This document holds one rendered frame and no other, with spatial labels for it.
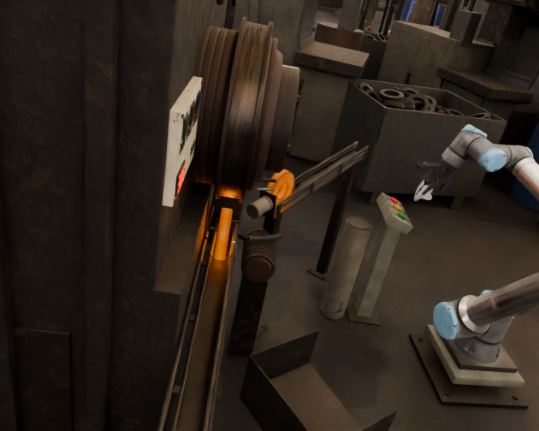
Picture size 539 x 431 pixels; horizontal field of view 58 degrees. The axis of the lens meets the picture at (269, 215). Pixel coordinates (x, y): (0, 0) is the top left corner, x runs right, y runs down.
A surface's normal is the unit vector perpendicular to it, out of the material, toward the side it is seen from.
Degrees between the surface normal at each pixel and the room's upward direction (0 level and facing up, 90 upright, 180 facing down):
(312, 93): 90
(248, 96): 64
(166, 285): 0
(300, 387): 5
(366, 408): 0
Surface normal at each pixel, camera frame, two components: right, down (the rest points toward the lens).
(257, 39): 0.15, -0.57
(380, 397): 0.18, -0.86
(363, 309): -0.01, 0.47
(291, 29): -0.25, 0.42
